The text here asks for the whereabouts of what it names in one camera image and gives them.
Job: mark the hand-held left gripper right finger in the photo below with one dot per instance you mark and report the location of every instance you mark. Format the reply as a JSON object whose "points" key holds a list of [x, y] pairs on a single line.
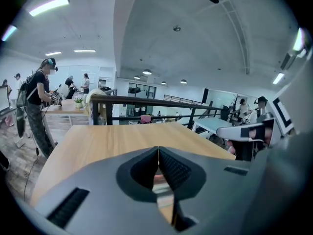
{"points": [[220, 199]]}

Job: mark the black coat rack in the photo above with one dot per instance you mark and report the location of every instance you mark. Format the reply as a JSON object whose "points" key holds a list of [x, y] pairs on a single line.
{"points": [[236, 101]]}

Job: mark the black wall speaker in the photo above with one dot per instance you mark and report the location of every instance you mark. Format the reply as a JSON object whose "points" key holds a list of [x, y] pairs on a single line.
{"points": [[206, 96]]}

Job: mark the pink cloth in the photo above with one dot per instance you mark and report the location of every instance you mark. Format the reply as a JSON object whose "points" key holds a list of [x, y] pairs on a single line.
{"points": [[146, 119]]}

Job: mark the ceiling tube light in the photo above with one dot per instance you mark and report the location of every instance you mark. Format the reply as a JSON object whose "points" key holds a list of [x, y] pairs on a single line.
{"points": [[298, 39], [49, 6], [278, 78], [53, 53], [84, 50], [9, 32]]}

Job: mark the green and black chair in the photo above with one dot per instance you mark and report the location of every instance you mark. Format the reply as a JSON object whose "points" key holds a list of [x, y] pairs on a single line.
{"points": [[20, 121]]}

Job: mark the black metal railing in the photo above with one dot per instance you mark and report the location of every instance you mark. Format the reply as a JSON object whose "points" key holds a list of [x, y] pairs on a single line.
{"points": [[137, 101]]}

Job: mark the long wooden table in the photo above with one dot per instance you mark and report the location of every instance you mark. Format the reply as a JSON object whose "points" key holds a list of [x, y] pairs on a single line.
{"points": [[66, 108]]}

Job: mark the light blue table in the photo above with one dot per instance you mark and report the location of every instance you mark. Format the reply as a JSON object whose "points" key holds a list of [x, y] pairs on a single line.
{"points": [[212, 125]]}

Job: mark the small potted plant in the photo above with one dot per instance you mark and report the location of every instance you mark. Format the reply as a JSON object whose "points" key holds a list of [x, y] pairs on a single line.
{"points": [[78, 103]]}

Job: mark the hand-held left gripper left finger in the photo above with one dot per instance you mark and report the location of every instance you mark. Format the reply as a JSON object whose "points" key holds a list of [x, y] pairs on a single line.
{"points": [[105, 190]]}

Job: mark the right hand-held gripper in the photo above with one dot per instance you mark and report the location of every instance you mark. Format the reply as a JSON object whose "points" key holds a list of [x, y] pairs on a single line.
{"points": [[300, 101]]}

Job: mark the beige cloth bundle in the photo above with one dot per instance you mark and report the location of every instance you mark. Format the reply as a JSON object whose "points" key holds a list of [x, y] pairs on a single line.
{"points": [[96, 99]]}

